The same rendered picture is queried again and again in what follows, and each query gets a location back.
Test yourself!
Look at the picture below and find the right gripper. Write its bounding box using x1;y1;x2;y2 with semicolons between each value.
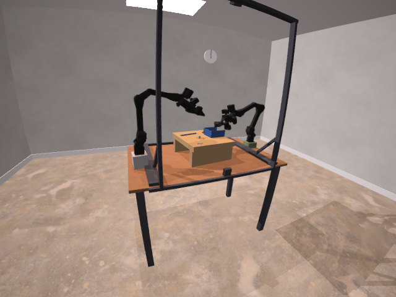
221;109;232;130

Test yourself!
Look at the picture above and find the light orange flat board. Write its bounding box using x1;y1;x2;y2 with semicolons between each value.
173;130;235;167

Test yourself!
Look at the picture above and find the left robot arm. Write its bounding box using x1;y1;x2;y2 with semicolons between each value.
133;88;199;155

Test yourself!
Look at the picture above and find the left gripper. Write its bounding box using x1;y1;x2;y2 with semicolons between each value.
184;102;205;116

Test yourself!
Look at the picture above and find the blue open-top tray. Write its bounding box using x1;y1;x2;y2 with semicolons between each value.
204;127;224;138

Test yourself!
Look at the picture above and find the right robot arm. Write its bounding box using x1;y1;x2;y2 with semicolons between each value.
227;102;265;143

